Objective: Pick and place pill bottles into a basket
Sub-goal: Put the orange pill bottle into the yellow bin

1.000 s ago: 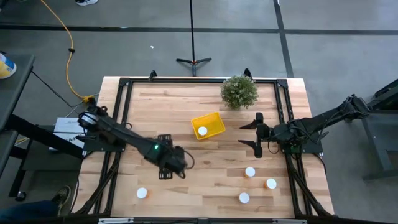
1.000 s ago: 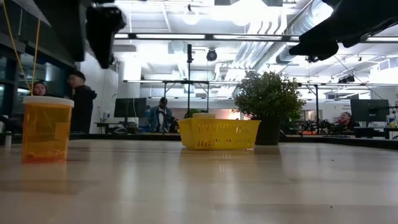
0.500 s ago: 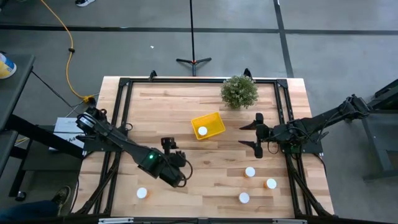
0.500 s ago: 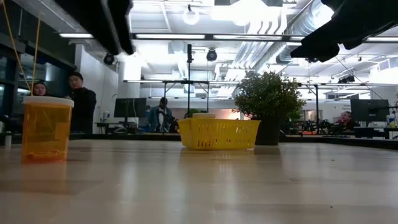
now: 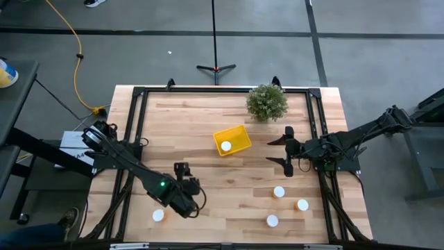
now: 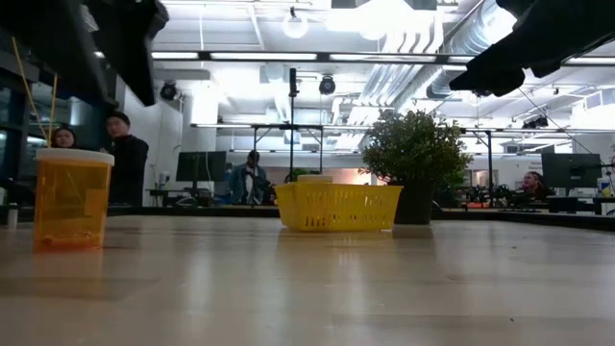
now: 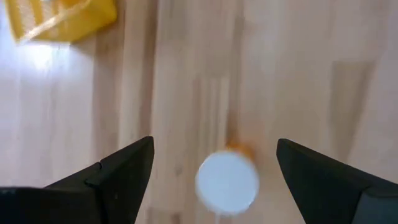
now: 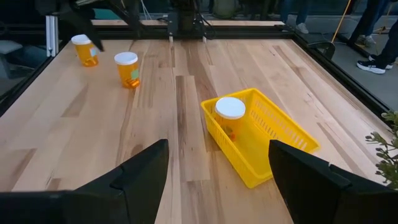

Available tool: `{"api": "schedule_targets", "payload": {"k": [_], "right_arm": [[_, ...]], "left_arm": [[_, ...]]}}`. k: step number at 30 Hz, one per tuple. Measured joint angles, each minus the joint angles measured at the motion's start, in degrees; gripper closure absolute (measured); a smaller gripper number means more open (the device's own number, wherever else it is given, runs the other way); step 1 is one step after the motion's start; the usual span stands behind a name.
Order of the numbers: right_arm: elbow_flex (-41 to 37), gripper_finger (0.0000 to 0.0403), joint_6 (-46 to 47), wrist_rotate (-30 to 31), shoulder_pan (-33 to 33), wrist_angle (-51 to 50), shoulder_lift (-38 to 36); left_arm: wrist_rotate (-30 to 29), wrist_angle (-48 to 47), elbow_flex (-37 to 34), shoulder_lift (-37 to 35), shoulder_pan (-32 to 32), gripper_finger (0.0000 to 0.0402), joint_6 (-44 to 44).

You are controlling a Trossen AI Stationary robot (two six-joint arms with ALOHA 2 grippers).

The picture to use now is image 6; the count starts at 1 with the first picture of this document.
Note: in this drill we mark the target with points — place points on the person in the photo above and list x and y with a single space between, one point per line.
247 180
127 163
63 138
532 181

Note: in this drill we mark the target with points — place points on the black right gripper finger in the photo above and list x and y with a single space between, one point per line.
490 77

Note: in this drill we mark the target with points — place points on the black ceiling spotlight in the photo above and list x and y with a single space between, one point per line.
168 90
327 85
535 123

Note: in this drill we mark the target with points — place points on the yellow white bottle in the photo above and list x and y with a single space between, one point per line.
605 188

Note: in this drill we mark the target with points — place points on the round white ceiling lamp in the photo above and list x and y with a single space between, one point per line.
294 26

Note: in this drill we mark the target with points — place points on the small green background plant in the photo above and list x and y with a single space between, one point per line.
302 171

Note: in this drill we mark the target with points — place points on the black metal table frame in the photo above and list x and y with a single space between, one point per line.
192 210

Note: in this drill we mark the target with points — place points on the black ceiling light rail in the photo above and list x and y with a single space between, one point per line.
264 56

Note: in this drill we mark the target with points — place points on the black computer monitor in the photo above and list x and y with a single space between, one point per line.
202 165
572 170

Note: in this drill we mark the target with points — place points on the white plastic jug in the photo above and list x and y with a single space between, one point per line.
164 180

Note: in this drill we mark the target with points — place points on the green potted plant black pot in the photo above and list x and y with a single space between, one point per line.
413 144

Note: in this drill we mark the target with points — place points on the orange pill bottle white cap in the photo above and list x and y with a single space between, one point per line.
72 202

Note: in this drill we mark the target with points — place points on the small white cylinder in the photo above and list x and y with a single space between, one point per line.
12 218

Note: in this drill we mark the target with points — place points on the black background station frame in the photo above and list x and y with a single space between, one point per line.
254 127
489 154

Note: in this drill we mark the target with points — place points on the black tripod stand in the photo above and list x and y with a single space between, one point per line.
292 125

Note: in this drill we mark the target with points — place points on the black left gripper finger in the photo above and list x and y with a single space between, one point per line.
132 43

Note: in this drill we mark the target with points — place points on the silver ventilation duct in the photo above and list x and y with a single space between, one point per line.
475 33

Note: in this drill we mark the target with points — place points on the yellow plastic basket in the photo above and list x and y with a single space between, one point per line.
336 206

